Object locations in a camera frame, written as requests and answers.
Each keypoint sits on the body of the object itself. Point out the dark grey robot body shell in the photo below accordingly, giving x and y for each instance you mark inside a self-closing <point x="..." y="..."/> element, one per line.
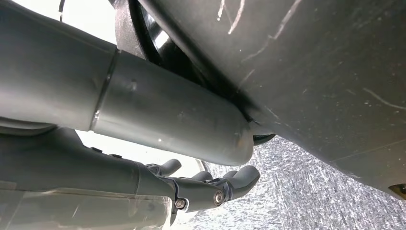
<point x="317" y="79"/>

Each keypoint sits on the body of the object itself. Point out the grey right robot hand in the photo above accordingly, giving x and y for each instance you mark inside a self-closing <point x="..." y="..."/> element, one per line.
<point x="142" y="104"/>

